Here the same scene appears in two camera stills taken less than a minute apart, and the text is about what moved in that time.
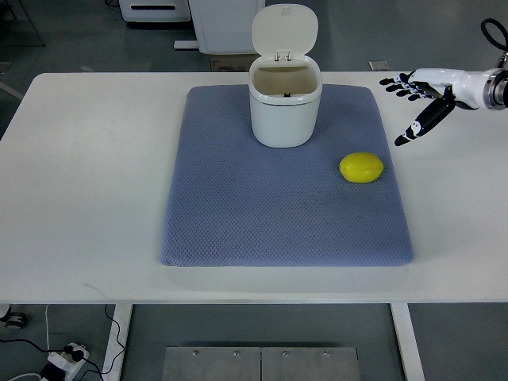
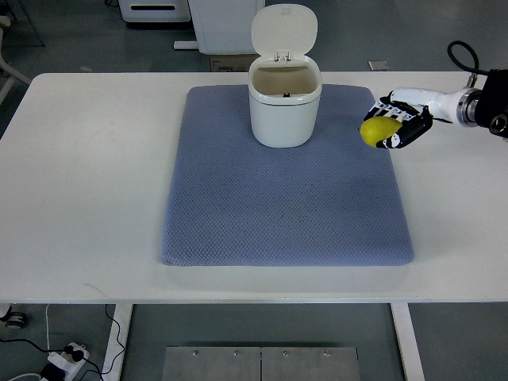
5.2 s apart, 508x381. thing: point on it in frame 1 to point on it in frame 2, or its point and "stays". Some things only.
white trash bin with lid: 285,85 stays
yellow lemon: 361,167 to 378,128
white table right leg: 408,341 stays
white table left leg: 122,316 stays
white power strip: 67,362 stays
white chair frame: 16,93 to 5,21
